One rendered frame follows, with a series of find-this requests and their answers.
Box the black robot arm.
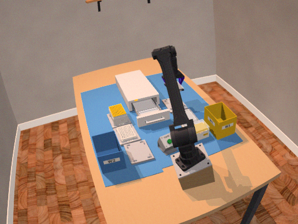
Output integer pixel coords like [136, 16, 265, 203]
[151, 45, 206, 172]

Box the dark blue open-top bin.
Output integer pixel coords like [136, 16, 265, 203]
[91, 131, 127, 174]

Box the blue bench mat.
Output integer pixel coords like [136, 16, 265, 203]
[81, 73, 243, 187]

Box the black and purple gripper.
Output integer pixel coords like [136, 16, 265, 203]
[173, 66, 185, 85]

